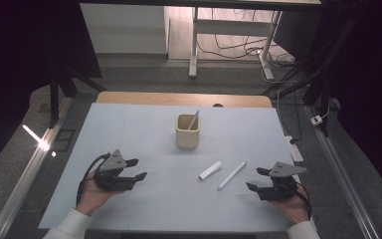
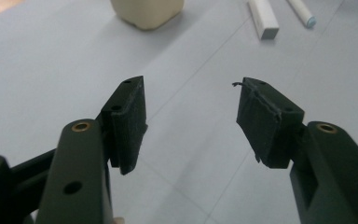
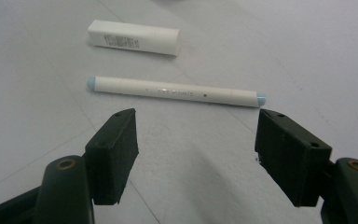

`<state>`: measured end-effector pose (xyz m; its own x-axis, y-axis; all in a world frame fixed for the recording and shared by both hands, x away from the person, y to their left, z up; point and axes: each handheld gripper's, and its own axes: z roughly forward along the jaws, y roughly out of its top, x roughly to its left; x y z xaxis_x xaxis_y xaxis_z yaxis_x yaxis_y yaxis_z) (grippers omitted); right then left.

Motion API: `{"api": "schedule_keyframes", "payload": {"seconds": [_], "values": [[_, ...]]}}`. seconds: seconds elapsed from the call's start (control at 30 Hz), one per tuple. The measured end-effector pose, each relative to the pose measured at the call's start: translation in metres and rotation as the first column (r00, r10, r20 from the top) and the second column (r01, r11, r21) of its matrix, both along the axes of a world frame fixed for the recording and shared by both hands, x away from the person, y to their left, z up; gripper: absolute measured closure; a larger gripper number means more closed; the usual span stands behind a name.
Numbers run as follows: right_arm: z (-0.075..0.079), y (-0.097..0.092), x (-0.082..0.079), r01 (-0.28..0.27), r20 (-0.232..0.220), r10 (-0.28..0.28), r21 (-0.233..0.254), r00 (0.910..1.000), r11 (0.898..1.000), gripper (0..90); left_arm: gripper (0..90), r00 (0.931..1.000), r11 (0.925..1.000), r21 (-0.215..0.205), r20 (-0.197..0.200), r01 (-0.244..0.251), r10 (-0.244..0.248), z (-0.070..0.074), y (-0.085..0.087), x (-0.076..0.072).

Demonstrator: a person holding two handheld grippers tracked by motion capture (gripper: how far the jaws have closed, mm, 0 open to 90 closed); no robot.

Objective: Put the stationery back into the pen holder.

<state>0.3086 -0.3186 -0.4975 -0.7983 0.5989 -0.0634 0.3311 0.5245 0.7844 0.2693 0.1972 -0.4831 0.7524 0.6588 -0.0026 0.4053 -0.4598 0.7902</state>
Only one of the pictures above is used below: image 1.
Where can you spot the aluminium floor rail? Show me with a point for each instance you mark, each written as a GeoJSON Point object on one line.
{"type": "Point", "coordinates": [23, 186]}
{"type": "Point", "coordinates": [344, 186]}

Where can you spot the white marker pen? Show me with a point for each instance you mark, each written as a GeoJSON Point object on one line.
{"type": "Point", "coordinates": [231, 176]}

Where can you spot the black metal stand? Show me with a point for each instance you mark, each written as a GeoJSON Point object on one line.
{"type": "Point", "coordinates": [325, 96]}

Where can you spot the person's right hand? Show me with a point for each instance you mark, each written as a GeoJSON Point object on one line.
{"type": "Point", "coordinates": [293, 207]}

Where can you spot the white desk frame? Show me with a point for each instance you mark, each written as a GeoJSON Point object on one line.
{"type": "Point", "coordinates": [232, 27]}

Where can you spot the clear pen with red print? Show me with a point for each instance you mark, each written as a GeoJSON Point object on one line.
{"type": "Point", "coordinates": [194, 120]}

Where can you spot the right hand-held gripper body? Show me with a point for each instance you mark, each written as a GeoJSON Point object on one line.
{"type": "Point", "coordinates": [278, 189]}

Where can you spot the white plug adapter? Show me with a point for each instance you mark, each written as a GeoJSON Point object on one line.
{"type": "Point", "coordinates": [316, 120]}

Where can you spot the white power strip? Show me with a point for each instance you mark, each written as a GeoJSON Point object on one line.
{"type": "Point", "coordinates": [295, 151]}

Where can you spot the white board panel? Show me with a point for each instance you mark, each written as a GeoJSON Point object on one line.
{"type": "Point", "coordinates": [122, 28]}

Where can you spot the short white chalk stick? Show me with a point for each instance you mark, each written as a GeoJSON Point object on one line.
{"type": "Point", "coordinates": [210, 170]}

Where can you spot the black tripod stand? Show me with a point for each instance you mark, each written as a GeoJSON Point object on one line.
{"type": "Point", "coordinates": [53, 99]}

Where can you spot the beige square pen holder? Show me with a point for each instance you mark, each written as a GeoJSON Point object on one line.
{"type": "Point", "coordinates": [187, 137]}

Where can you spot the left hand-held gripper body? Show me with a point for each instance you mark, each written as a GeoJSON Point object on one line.
{"type": "Point", "coordinates": [112, 179]}

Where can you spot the person's left hand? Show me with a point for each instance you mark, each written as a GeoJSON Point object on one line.
{"type": "Point", "coordinates": [91, 197]}

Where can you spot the black curtain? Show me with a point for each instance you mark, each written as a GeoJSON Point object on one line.
{"type": "Point", "coordinates": [371, 83]}
{"type": "Point", "coordinates": [20, 59]}

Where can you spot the dark square floor plate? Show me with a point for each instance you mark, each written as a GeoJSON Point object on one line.
{"type": "Point", "coordinates": [64, 140]}

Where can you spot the white table mat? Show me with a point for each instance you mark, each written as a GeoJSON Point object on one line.
{"type": "Point", "coordinates": [129, 132]}

